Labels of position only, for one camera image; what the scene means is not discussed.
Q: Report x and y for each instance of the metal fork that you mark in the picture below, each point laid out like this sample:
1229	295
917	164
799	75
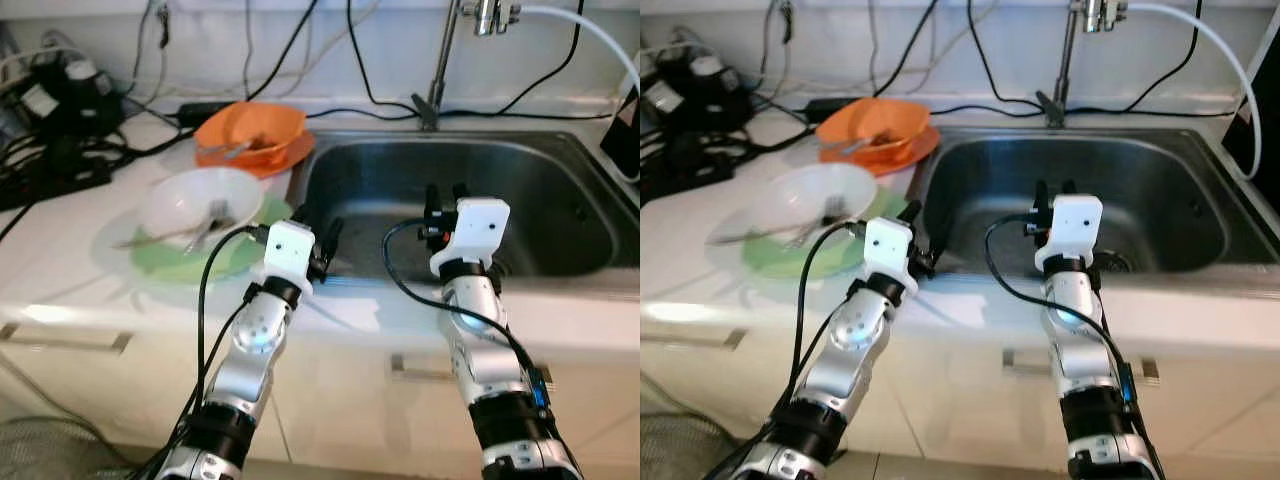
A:
212	228
828	222

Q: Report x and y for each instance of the white bowl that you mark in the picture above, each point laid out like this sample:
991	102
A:
800	195
180	200

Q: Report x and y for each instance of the long metal spoon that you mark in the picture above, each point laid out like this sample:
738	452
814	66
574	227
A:
760	236
160	238

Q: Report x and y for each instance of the light green plate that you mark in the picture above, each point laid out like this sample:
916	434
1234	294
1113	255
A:
780	262
165	262

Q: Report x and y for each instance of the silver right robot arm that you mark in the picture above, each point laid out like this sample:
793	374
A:
480	350
1075	345

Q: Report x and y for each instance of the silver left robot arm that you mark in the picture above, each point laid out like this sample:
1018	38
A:
850	340
250	345

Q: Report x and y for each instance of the stainless steel kitchen sink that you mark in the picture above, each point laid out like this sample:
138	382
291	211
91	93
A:
1180	190
560	200

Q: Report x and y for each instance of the white kitchen base cabinet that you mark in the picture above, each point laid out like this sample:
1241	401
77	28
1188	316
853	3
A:
340	400
960	400

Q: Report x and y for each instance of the orange plastic plate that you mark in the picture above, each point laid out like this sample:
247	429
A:
915	155
290	160

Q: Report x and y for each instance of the steel sink faucet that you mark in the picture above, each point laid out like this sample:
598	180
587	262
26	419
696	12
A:
1050	105
428	108

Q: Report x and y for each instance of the short metal spoon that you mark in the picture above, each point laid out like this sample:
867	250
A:
232	150
855	146

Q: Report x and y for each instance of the orange plastic bowl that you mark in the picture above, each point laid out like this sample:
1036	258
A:
280	120
905	115

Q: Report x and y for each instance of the small black power brick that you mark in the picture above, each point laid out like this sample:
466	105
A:
825	103
195	112

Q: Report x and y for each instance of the black appliance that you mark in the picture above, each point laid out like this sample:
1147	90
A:
1262	120
625	135

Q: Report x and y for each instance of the black power strip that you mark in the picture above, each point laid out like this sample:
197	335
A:
690	165
50	180

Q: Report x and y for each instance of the large black power adapter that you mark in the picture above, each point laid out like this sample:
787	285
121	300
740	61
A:
80	95
705	90

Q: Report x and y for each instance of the grey floor fan grille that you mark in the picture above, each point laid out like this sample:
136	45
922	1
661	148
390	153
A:
680	455
50	455

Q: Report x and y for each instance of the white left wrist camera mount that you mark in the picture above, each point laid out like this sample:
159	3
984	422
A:
888	245
287	245

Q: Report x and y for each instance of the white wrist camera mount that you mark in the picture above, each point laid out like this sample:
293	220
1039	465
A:
480	225
287	245
1075	220
888	245

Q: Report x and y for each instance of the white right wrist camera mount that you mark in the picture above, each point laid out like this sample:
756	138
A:
1075	220
480	225

